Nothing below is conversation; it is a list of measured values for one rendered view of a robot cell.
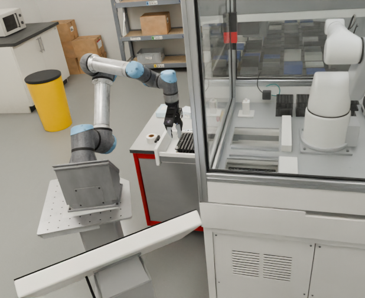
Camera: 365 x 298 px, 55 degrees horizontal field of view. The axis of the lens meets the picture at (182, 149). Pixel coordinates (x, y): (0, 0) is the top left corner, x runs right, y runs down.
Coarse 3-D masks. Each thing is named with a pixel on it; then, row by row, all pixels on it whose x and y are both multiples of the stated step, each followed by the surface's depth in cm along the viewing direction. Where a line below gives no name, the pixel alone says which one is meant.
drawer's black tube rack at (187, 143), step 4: (184, 136) 203; (188, 136) 203; (192, 136) 203; (184, 140) 199; (188, 140) 199; (192, 140) 199; (180, 144) 196; (184, 144) 196; (188, 144) 195; (192, 144) 195; (180, 148) 193; (184, 148) 192; (188, 148) 191; (192, 148) 191; (176, 152) 195; (180, 152) 194; (184, 152) 194; (188, 152) 194; (192, 152) 193
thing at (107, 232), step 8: (64, 208) 180; (112, 208) 177; (64, 216) 175; (104, 224) 185; (112, 224) 186; (120, 224) 210; (80, 232) 186; (88, 232) 186; (96, 232) 187; (104, 232) 188; (112, 232) 189; (120, 232) 203; (88, 240) 189; (96, 240) 190; (104, 240) 191; (112, 240) 192; (88, 248) 192; (96, 288) 226; (96, 296) 221
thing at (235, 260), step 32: (224, 256) 162; (256, 256) 158; (288, 256) 153; (320, 256) 148; (352, 256) 144; (224, 288) 174; (256, 288) 169; (288, 288) 163; (320, 288) 158; (352, 288) 153
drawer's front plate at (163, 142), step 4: (164, 132) 203; (164, 136) 200; (168, 136) 208; (160, 140) 196; (164, 140) 200; (168, 140) 208; (160, 144) 194; (164, 144) 201; (168, 144) 209; (156, 148) 189; (160, 148) 194; (164, 148) 201; (156, 152) 190; (156, 156) 191; (156, 160) 193
